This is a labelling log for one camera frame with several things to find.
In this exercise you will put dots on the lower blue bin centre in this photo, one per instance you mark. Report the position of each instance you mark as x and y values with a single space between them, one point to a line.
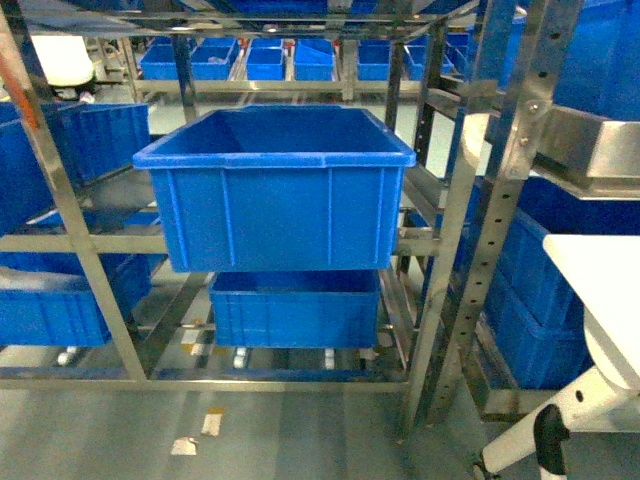
303 309

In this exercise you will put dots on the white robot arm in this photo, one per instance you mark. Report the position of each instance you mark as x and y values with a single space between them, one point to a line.
611 384

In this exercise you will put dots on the large blue bin left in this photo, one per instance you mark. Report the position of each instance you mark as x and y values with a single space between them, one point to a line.
278 188

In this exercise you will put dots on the stainless steel shelving rack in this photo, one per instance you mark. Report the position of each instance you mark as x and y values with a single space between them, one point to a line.
474 143

